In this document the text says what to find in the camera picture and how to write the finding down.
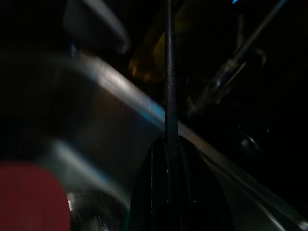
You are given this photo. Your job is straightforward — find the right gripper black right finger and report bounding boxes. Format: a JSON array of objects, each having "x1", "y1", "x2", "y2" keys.
[{"x1": 177, "y1": 135, "x2": 233, "y2": 231}]

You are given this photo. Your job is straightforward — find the yellow oil bottle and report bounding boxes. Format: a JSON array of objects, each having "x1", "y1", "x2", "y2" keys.
[{"x1": 128, "y1": 0, "x2": 174, "y2": 84}]

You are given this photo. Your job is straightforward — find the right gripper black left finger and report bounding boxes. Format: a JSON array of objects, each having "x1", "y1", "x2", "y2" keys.
[{"x1": 129, "y1": 135, "x2": 170, "y2": 231}]

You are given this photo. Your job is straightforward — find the black chopstick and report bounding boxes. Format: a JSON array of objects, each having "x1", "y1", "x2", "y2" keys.
[{"x1": 164, "y1": 0, "x2": 179, "y2": 200}]

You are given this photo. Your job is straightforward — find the steel sink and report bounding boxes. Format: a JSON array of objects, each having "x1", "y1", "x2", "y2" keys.
[{"x1": 0, "y1": 51, "x2": 308, "y2": 231}]

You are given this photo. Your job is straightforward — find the steel faucet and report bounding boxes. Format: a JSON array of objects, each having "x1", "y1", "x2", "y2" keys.
[{"x1": 189, "y1": 0, "x2": 292, "y2": 114}]

